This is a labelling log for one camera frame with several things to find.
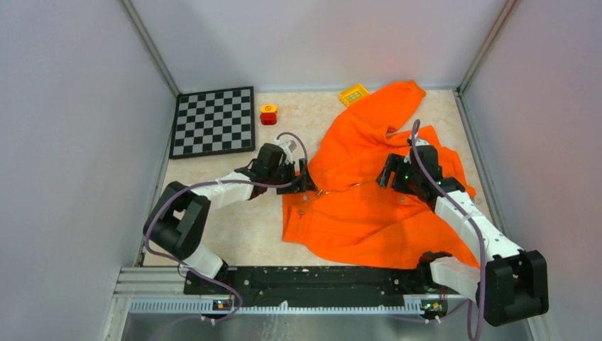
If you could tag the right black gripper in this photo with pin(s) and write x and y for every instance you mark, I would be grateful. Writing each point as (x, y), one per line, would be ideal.
(393, 162)

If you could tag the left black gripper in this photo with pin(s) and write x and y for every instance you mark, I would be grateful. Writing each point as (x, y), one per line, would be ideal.
(307, 185)

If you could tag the orange jacket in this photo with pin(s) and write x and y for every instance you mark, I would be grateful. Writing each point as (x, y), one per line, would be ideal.
(351, 219)

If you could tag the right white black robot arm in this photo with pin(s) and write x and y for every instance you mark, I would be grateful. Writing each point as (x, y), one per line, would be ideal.
(489, 254)

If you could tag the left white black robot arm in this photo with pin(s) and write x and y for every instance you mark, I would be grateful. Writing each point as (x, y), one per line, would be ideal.
(176, 223)

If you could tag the yellow toy crate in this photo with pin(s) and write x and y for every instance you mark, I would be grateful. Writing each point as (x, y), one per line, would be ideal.
(353, 94)

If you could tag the red and yellow block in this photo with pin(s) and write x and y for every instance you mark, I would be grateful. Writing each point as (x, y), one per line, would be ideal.
(269, 114)

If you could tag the black and white chessboard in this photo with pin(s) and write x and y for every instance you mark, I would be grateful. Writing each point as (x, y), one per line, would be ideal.
(214, 122)

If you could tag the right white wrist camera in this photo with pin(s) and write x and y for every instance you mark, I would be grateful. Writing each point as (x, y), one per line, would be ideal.
(417, 143)

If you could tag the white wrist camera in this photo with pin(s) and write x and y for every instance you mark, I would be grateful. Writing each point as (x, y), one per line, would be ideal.
(417, 143)
(288, 146)

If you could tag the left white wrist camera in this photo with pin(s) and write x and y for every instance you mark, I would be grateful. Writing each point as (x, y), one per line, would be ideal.
(288, 146)

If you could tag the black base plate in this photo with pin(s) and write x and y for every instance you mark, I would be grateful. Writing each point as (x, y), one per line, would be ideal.
(319, 286)

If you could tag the aluminium frame rail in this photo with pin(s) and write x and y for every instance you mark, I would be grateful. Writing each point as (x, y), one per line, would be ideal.
(149, 304)

